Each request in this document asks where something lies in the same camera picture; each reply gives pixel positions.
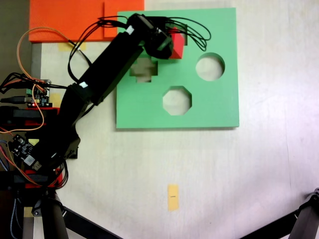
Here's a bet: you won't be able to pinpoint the black tripod leg with locks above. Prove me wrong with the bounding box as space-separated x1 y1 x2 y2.
289 187 319 239

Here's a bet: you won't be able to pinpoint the black circuit board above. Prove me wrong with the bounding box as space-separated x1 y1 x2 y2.
6 133 42 173

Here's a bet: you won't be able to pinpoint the braided blue grey cable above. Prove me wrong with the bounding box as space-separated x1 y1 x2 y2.
9 197 26 239

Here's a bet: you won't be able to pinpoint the green shape sorter board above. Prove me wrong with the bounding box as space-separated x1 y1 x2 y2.
115 7 240 129

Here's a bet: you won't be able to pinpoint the thin black servo wires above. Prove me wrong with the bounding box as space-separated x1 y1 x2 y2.
163 16 212 52
67 15 131 87

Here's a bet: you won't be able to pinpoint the red and black table clamp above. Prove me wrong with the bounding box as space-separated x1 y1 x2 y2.
0 105 61 126
0 168 63 190

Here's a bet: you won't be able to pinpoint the long orange wire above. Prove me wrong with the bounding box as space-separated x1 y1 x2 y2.
0 26 76 134

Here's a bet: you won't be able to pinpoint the yellow tape strip with mark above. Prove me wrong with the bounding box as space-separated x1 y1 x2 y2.
167 184 180 212

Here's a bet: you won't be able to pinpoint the red square block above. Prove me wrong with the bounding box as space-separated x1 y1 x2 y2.
168 26 188 61

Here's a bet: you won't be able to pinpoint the orange flat block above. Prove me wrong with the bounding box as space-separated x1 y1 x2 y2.
28 0 146 43

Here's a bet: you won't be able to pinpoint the circuit board with green terminal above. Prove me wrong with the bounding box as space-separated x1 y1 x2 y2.
25 79 52 110

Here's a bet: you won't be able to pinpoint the black USB cable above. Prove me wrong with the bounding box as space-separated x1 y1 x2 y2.
0 95 27 104

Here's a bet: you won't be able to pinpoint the black tripod brace bar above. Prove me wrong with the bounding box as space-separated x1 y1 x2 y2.
239 211 300 239
61 206 123 239

